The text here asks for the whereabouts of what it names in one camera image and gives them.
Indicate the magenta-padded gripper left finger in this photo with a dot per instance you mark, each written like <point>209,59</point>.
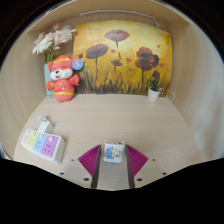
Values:
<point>75,170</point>

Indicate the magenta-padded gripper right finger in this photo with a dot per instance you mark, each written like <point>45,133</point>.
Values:
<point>150,170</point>

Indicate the white charger with cartoon sticker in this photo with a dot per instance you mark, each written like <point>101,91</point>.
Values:
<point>114,152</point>

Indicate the pastel multicolour power strip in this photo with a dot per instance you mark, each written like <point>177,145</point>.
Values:
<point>43,145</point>

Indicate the small potted plant white pot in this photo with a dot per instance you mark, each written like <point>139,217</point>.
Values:
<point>153,95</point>

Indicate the red plush mouse toy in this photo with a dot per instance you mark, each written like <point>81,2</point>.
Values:
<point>63,88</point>

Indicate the light blue vase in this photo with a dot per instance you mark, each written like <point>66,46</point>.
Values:
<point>48,80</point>

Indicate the yellow poppy flower painting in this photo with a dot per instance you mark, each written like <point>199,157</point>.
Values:
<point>130,50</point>

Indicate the pink and white flower bouquet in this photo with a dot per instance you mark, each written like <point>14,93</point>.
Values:
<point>53,40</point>

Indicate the white light bar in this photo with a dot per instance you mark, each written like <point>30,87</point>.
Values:
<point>116,12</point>

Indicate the wooden shelf unit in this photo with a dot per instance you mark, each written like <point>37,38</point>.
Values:
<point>116,4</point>

